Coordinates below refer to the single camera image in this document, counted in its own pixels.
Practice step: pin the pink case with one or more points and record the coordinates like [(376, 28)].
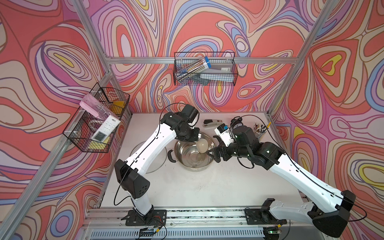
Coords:
[(94, 107)]

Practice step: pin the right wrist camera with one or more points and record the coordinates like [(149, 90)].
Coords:
[(224, 135)]

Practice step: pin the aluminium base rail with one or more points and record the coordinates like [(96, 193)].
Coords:
[(207, 223)]

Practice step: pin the glass pot lid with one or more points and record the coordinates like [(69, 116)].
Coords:
[(149, 158)]

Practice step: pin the black wire basket back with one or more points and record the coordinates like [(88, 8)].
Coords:
[(183, 58)]

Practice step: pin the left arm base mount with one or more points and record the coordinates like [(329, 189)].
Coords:
[(147, 217)]

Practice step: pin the yellow object in basket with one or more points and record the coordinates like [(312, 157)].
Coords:
[(117, 107)]

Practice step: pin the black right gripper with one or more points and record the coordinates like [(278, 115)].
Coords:
[(216, 151)]

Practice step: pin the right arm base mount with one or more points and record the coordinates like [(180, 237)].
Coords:
[(262, 215)]

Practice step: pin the grey black stapler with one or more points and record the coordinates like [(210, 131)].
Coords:
[(210, 123)]

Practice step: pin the stainless steel pot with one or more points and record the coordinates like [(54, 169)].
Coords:
[(188, 155)]

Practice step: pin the white calculator device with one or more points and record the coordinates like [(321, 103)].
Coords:
[(106, 128)]

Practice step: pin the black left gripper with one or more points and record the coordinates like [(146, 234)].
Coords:
[(194, 137)]

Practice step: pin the beige plastic ladle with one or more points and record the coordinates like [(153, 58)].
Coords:
[(202, 145)]

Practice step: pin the white box in basket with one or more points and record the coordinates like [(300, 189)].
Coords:
[(219, 72)]

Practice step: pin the pack of pencils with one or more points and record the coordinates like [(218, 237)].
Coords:
[(191, 69)]

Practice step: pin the black wire basket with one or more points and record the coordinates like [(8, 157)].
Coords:
[(83, 125), (183, 58)]

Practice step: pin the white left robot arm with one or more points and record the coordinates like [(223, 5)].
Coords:
[(131, 172)]

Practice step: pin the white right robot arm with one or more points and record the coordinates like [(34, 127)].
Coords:
[(328, 208)]

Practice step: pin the black alarm clock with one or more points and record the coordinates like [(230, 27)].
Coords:
[(236, 122)]

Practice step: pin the black wire basket left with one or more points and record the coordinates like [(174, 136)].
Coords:
[(83, 125)]

